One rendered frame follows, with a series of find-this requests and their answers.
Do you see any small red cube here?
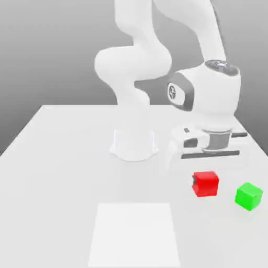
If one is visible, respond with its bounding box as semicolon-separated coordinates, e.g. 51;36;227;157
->
191;171;220;198

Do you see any small green cube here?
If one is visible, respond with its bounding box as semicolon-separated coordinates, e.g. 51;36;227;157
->
234;182;264;211

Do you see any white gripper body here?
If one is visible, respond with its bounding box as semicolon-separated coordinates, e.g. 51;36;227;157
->
169;150;249;174

